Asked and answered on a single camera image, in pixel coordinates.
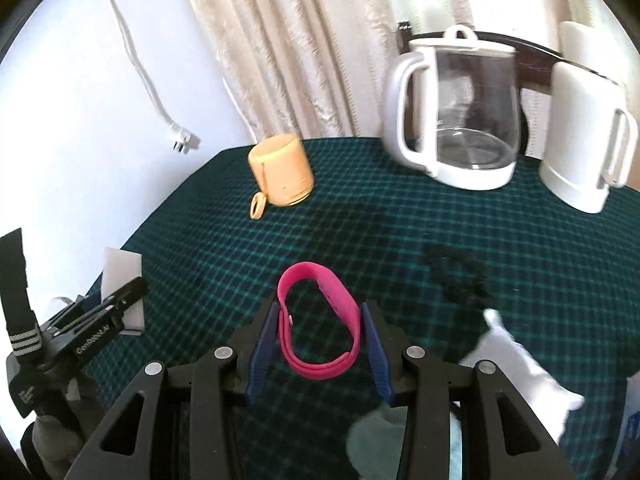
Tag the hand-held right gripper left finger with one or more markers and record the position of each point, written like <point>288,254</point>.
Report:
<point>265,345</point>

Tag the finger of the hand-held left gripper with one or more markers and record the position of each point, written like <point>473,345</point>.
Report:
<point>125,292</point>
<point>75,308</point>

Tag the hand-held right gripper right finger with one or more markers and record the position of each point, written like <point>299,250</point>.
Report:
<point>375,350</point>

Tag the teal knit hat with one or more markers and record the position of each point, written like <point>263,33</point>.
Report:
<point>375,435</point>

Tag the pink silicone wristband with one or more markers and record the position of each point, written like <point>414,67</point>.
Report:
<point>306,270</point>

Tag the black hair scrunchie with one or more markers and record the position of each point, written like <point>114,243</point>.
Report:
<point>465,285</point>

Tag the white plastic bag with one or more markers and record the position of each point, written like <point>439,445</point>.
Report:
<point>520,365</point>

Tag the white foam block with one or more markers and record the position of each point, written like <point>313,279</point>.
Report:
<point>120,267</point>

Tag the green plaid tablecloth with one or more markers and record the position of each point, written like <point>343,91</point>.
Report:
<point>350,220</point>

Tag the orange cylindrical speaker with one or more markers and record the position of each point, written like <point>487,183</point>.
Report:
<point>285,170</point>

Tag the white thermos jug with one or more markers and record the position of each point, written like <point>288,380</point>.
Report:
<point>575,135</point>

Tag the cream patterned curtain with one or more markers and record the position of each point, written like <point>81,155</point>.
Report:
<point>300,35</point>

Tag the dark wooden chair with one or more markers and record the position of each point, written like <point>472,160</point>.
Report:
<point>537,60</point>

